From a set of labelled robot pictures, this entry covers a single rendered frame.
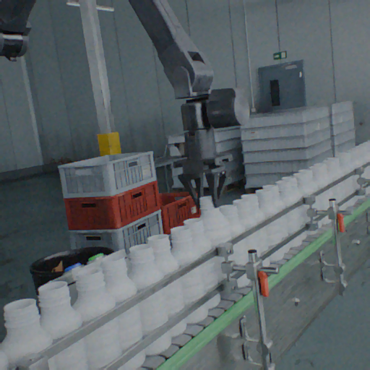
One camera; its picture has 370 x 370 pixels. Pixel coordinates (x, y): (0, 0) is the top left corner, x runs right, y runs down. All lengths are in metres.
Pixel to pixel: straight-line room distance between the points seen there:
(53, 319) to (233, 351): 0.41
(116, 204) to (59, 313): 2.73
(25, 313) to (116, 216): 2.78
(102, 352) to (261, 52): 11.51
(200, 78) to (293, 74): 10.80
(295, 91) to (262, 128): 4.10
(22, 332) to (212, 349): 0.38
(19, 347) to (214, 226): 0.46
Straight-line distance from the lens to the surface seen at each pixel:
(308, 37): 11.74
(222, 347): 0.98
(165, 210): 4.05
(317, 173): 1.53
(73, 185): 3.55
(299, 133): 7.56
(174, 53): 0.99
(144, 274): 0.82
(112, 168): 3.39
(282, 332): 1.21
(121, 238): 3.45
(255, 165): 7.84
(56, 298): 0.71
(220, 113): 0.95
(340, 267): 1.39
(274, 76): 11.93
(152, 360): 0.86
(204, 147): 0.98
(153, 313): 0.84
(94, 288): 0.74
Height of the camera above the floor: 1.37
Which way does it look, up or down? 8 degrees down
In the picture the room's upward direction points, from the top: 7 degrees counter-clockwise
